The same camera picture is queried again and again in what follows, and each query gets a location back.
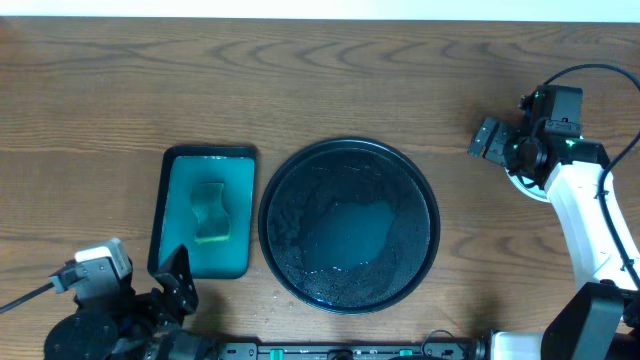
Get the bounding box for white plate with green stain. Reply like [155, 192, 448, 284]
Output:
[505, 169, 549, 203]

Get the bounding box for green wet sponge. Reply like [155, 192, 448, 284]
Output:
[189, 183, 231, 244]

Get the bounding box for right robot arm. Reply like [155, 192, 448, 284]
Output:
[468, 117, 639, 359]

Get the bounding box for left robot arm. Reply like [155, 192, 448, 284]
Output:
[44, 238, 218, 360]

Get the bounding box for black rectangular sponge tray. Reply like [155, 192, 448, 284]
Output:
[147, 145, 256, 279]

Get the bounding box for round black tray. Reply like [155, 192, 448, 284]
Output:
[258, 137, 441, 314]

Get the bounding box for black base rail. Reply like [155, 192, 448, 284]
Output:
[211, 337, 487, 360]

